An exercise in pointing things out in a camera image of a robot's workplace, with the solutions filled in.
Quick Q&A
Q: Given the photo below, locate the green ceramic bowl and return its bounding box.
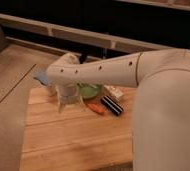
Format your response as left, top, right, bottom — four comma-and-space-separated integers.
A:
79, 84, 101, 99

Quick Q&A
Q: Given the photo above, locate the white shelf rail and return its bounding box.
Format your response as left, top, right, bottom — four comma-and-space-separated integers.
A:
0, 13, 169, 53

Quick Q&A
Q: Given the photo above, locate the white small box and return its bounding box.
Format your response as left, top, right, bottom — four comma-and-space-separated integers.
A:
104, 85, 124, 101

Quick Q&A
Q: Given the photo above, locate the black striped rectangular block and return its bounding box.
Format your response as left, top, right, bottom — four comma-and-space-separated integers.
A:
101, 95, 123, 116

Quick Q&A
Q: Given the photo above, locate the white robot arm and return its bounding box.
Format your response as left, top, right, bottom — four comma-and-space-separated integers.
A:
47, 49, 190, 171

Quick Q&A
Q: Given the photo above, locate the white cup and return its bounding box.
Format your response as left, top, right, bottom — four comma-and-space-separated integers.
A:
45, 85, 56, 96

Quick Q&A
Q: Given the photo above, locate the wooden cutting board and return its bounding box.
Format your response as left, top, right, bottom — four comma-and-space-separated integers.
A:
20, 88, 135, 171

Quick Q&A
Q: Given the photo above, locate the blue cloth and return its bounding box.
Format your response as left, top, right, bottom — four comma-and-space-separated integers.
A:
34, 71, 50, 86

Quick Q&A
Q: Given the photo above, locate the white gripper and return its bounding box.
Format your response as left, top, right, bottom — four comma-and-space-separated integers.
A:
56, 84, 80, 112

